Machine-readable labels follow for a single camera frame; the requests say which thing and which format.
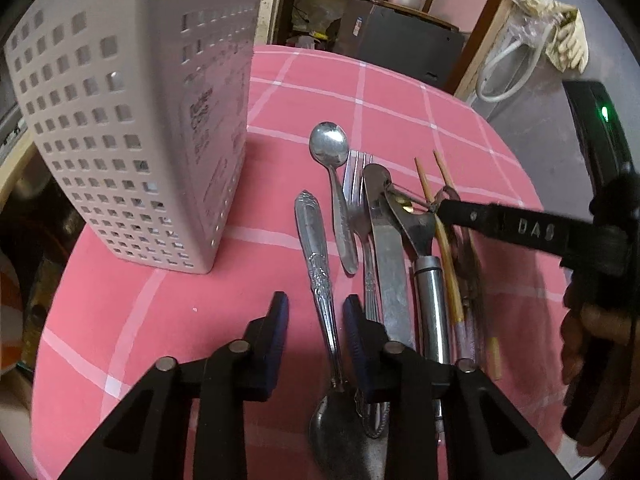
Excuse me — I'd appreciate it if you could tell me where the white perforated utensil basket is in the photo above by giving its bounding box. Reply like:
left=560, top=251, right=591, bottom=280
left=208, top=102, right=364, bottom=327
left=4, top=0, right=271, bottom=276

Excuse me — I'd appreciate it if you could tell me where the steel fork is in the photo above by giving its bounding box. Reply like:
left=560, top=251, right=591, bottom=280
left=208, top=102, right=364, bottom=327
left=342, top=150, right=391, bottom=440

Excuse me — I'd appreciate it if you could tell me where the wooden cutting board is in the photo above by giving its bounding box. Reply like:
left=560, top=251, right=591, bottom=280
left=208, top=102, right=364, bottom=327
left=385, top=2, right=458, bottom=31

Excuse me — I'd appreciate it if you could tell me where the pink checkered tablecloth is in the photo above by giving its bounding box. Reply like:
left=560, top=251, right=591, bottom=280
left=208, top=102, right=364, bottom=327
left=31, top=44, right=571, bottom=480

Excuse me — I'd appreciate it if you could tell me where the dark brown chopstick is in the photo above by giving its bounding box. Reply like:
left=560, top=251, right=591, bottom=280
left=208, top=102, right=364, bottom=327
left=442, top=185, right=486, bottom=321

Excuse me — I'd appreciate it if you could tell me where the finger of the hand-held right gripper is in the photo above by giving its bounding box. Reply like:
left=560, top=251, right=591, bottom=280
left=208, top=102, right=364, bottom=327
left=438, top=198, right=496, bottom=235

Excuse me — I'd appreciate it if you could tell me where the grey refrigerator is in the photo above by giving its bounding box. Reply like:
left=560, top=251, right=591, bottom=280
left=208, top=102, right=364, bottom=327
left=332, top=0, right=468, bottom=93

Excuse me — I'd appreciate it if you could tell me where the ornate-handled large steel spoon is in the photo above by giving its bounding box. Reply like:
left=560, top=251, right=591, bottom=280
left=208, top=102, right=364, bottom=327
left=294, top=190, right=373, bottom=480

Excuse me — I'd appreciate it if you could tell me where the white flexible hose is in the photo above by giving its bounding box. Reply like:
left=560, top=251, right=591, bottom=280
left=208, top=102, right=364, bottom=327
left=475, top=20, right=556, bottom=103

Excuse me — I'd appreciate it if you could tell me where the steel table knife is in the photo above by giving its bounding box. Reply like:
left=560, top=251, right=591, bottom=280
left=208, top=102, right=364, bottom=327
left=362, top=162, right=417, bottom=351

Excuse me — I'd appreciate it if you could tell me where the small steel spoon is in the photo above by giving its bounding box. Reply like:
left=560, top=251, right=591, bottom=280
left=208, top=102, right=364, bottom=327
left=309, top=121, right=360, bottom=276

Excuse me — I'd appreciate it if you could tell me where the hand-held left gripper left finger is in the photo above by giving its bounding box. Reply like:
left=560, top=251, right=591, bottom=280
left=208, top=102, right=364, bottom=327
left=57, top=291, right=291, bottom=480

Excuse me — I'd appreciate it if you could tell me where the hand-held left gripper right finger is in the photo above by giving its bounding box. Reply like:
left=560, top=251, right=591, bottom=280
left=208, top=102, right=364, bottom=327
left=342, top=294, right=573, bottom=480

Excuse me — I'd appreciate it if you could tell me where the person's right hand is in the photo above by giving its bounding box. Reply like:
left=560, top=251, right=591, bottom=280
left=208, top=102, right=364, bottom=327
left=560, top=304, right=640, bottom=458

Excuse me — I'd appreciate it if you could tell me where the bamboo chopstick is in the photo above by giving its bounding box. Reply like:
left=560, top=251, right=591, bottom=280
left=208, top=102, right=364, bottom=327
left=433, top=150, right=502, bottom=381
left=414, top=157, right=468, bottom=326

